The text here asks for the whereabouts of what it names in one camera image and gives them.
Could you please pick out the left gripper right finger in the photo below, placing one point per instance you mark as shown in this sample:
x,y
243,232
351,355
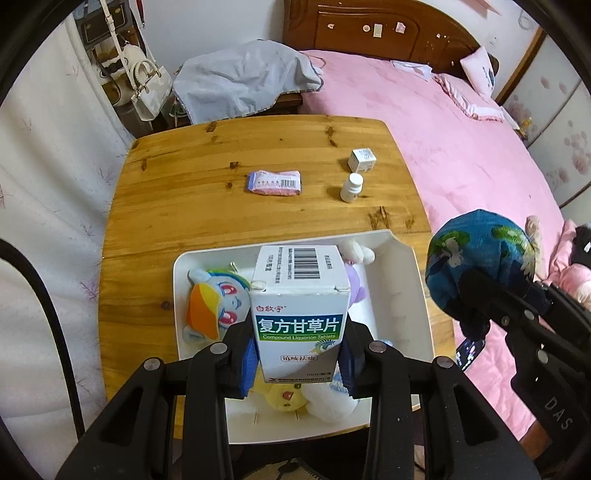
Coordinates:
x,y
347,358

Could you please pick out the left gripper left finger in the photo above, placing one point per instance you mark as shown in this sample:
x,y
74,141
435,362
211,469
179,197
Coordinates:
x,y
249,359

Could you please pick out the white bear plush toy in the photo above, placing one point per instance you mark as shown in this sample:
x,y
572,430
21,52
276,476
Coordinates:
x,y
329,402

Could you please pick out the yellow chick plush toy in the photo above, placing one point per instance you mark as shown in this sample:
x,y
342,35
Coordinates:
x,y
280,397

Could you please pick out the blue pony plush toy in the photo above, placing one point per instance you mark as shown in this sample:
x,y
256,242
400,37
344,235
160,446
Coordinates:
x,y
218,299

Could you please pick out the green white medicine box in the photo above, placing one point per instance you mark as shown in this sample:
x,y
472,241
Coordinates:
x,y
299,299

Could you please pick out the purple plush toy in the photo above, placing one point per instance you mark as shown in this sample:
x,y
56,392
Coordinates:
x,y
355,256

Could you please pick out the blue patterned pouch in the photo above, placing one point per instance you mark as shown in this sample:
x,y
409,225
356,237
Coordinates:
x,y
483,241

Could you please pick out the white pill bottle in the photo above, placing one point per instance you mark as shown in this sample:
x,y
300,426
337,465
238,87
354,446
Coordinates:
x,y
352,187

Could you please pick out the pink tissue packet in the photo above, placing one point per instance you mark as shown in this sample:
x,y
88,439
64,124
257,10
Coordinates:
x,y
274,184

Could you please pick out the small white box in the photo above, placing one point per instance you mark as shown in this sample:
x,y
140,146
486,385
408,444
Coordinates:
x,y
362,160

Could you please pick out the pink pajama clothes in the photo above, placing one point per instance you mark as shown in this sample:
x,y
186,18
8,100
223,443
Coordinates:
x,y
572,278

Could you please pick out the white plastic tray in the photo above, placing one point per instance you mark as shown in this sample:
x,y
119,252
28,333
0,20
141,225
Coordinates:
x,y
395,310

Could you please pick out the black smartphone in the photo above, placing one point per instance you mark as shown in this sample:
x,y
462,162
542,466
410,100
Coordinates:
x,y
468,351

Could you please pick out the beige patterned sock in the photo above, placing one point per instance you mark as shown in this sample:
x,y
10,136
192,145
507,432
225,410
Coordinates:
x,y
534,233

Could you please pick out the wooden table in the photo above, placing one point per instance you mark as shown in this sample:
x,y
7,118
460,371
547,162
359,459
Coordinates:
x,y
185,189

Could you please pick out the pink bed blanket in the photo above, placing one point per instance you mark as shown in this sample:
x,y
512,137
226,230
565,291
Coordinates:
x,y
458,164

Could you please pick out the pink frilled pillow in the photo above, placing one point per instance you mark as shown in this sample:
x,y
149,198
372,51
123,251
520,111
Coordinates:
x,y
468,100

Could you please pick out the white pink pillow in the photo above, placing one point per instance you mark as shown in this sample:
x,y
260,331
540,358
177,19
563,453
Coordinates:
x,y
479,71

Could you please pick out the grey cloth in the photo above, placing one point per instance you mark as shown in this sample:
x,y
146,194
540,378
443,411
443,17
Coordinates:
x,y
242,80

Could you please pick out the white floral curtain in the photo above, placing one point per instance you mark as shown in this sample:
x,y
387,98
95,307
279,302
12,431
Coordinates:
x,y
62,150

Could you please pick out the white handbag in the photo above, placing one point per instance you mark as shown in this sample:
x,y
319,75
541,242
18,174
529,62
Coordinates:
x,y
151,84

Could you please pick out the folded white paper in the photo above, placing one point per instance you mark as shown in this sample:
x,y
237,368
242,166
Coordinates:
x,y
422,71

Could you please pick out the dark wooden headboard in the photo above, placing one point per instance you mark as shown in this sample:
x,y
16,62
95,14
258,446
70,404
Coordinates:
x,y
394,30

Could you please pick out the dark blue bag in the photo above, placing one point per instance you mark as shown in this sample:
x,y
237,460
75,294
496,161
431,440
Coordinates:
x,y
91,22

